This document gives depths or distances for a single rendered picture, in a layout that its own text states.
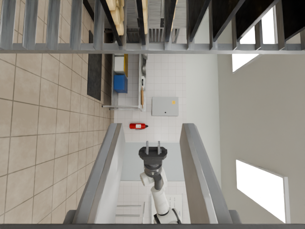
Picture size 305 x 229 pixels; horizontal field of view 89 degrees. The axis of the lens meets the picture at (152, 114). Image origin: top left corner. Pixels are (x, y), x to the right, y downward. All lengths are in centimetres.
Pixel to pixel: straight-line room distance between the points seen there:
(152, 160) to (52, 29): 67
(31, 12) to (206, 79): 429
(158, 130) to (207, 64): 231
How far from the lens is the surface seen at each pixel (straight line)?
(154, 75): 452
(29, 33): 85
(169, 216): 96
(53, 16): 84
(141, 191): 463
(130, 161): 446
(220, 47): 72
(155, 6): 316
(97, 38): 72
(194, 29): 62
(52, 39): 79
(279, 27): 85
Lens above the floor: 117
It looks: level
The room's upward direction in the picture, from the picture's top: 90 degrees clockwise
